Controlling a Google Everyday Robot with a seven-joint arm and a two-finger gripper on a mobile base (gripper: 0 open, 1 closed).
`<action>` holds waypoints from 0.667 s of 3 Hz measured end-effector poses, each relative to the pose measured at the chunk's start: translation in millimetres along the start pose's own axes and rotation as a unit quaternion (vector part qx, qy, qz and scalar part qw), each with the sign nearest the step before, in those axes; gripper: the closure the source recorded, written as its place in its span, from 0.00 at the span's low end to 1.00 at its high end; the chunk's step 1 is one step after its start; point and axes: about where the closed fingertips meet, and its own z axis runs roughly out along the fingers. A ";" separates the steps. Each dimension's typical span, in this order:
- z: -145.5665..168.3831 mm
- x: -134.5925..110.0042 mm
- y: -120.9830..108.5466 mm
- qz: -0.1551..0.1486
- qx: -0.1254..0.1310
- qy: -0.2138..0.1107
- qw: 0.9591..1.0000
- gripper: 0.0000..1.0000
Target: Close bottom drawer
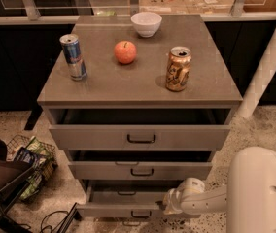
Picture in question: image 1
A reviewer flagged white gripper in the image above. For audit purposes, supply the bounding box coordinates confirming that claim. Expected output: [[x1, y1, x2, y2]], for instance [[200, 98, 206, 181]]
[[162, 178, 205, 215]]

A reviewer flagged grey bottom drawer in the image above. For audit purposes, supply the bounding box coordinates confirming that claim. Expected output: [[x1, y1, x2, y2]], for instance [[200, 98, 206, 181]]
[[77, 180, 181, 219]]

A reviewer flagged grey drawer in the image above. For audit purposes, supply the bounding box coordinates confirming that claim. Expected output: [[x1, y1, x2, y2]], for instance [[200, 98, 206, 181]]
[[69, 151, 212, 180], [77, 180, 181, 219], [51, 109, 229, 151]]

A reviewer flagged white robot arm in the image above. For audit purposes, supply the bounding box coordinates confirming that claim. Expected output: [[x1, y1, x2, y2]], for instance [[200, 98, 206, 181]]
[[163, 147, 276, 233]]

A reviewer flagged grey top drawer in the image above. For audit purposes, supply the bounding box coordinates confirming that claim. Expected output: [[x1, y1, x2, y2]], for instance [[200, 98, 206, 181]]
[[51, 109, 229, 151]]

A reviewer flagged grey middle drawer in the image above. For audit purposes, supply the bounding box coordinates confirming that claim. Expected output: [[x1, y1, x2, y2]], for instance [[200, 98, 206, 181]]
[[69, 151, 212, 180]]

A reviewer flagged grey drawer cabinet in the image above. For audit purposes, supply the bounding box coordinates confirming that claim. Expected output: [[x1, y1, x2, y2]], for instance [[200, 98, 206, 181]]
[[36, 14, 244, 192]]

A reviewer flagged black bar tool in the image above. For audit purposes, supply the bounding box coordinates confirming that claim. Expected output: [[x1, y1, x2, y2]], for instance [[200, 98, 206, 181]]
[[56, 203, 82, 233]]

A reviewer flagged gold soda can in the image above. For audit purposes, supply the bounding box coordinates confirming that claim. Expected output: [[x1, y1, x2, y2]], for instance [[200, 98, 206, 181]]
[[166, 46, 191, 92]]

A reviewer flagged green snack bag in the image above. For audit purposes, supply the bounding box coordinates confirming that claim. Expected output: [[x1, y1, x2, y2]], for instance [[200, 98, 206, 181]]
[[20, 137, 56, 201]]

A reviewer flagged dark blue snack bag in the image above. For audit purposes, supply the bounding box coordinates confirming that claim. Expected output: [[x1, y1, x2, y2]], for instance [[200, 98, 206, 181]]
[[14, 147, 40, 167]]

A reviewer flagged red apple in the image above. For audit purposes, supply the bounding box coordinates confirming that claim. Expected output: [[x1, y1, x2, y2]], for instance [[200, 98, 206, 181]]
[[114, 41, 137, 64]]

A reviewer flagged white ceramic bowl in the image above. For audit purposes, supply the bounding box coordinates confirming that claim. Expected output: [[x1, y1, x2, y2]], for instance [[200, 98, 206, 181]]
[[131, 12, 162, 38]]

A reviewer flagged blue silver energy drink can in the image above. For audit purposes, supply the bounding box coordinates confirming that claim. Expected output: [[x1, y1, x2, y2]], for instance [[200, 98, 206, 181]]
[[59, 34, 86, 81]]

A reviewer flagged cardboard box left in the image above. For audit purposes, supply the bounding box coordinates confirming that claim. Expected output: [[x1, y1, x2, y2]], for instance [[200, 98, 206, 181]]
[[139, 0, 188, 14]]

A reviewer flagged glass railing with metal posts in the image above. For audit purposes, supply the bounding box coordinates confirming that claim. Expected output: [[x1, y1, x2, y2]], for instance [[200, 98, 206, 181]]
[[0, 0, 276, 25]]

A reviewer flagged black cable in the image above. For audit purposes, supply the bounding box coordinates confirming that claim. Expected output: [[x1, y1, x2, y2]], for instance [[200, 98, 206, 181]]
[[39, 210, 70, 233]]

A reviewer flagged black wire basket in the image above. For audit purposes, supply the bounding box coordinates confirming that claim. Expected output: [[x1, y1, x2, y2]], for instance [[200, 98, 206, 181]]
[[7, 135, 57, 202]]

